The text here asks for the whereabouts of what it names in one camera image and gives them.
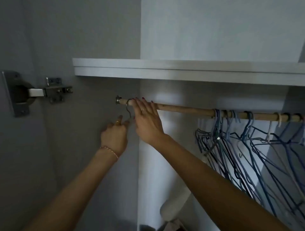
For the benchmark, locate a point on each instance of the person's left hand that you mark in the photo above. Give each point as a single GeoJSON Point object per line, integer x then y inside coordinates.
{"type": "Point", "coordinates": [114, 138]}

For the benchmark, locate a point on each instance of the person's right hand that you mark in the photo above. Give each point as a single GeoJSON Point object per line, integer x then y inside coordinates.
{"type": "Point", "coordinates": [147, 126]}

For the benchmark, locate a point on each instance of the person's right middle finger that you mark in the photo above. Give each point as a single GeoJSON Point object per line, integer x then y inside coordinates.
{"type": "Point", "coordinates": [138, 104]}

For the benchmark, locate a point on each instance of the person's right little finger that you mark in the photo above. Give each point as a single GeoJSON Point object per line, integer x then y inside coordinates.
{"type": "Point", "coordinates": [153, 108]}

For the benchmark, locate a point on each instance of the person's left thumb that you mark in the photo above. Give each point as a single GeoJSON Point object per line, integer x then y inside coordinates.
{"type": "Point", "coordinates": [126, 123]}

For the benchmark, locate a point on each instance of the person's right thumb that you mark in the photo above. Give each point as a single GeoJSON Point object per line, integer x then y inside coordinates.
{"type": "Point", "coordinates": [134, 114]}

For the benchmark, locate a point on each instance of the metal hook clothes hanger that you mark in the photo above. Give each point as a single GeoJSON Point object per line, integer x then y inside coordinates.
{"type": "Point", "coordinates": [129, 114]}

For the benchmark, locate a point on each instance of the person's right forearm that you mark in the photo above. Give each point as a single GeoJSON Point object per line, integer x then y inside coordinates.
{"type": "Point", "coordinates": [214, 188]}

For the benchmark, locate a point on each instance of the person's left forearm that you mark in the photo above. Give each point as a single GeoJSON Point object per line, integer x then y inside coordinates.
{"type": "Point", "coordinates": [73, 190]}

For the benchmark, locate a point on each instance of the wooden closet rod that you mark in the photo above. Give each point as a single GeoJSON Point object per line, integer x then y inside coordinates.
{"type": "Point", "coordinates": [190, 111]}

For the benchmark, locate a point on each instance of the white wardrobe shelf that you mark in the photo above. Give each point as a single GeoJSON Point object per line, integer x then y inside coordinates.
{"type": "Point", "coordinates": [190, 71]}

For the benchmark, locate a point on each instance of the metal door hinge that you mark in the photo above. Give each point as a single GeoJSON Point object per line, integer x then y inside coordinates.
{"type": "Point", "coordinates": [51, 91]}

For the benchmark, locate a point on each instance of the grey wardrobe door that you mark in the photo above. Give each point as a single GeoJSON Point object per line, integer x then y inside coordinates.
{"type": "Point", "coordinates": [12, 154]}

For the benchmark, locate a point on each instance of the metal rod bracket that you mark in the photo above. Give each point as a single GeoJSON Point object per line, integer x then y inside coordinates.
{"type": "Point", "coordinates": [118, 100]}

